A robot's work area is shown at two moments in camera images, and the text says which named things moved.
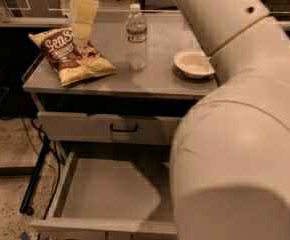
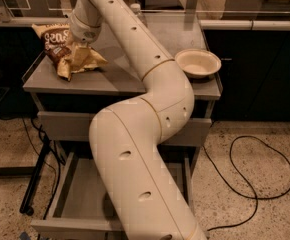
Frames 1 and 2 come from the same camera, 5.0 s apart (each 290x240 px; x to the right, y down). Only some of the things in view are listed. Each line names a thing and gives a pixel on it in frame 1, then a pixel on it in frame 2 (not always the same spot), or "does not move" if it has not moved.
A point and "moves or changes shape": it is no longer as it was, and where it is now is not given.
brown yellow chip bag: (74, 60) moves or changes shape
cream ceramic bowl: (192, 63) does not move
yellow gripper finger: (83, 30) to (85, 33)
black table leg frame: (34, 172) does not move
